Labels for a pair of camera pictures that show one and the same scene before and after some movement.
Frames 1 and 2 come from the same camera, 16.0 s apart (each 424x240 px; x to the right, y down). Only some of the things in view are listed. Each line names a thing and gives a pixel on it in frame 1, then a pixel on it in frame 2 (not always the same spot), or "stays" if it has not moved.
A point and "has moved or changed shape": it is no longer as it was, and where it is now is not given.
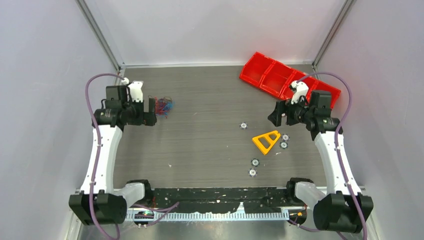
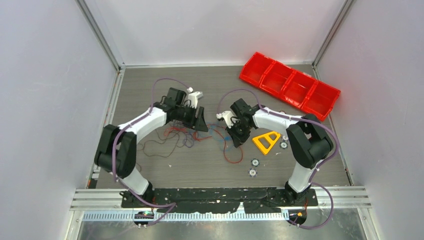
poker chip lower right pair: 283,145 stays
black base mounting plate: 219,200 stays
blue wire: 170,106 has moved or changed shape
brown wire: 165,98 has moved or changed shape
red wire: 158,107 has moved or changed shape
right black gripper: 282,107 → 238,140
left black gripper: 148,118 → 200,124
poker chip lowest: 252,172 stays
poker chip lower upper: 255,162 stays
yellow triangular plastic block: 264,150 stays
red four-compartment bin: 274,77 stays
